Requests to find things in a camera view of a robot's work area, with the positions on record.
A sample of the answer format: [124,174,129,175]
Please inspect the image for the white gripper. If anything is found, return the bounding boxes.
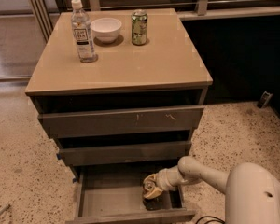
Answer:
[143,166,181,200]

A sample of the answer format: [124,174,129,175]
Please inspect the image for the orange drink can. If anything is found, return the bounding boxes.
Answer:
[143,196,161,211]

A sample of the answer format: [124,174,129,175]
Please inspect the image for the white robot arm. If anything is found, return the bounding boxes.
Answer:
[143,156,280,224]

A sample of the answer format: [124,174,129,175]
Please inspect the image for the middle grey drawer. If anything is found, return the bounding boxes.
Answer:
[58,141,191,166]

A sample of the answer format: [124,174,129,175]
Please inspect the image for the bottom grey open drawer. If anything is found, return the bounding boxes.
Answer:
[65,161,195,224]

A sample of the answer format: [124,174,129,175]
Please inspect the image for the top grey drawer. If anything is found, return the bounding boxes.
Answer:
[38,105,203,138]

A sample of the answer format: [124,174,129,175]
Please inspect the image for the grey drawer cabinet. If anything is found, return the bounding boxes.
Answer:
[23,8,213,224]

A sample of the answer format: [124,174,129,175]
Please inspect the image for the green drink can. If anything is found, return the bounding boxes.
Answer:
[131,9,147,46]

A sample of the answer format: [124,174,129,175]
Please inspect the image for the white bowl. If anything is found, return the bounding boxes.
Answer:
[91,18,122,43]

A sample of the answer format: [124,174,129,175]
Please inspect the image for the clear tea bottle white cap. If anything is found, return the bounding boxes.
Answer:
[71,0,96,63]

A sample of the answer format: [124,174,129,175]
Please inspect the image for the black cable on floor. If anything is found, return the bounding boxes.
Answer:
[194,215,227,224]

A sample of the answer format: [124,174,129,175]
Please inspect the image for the small dark wall bracket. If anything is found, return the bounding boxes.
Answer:
[257,91,273,108]

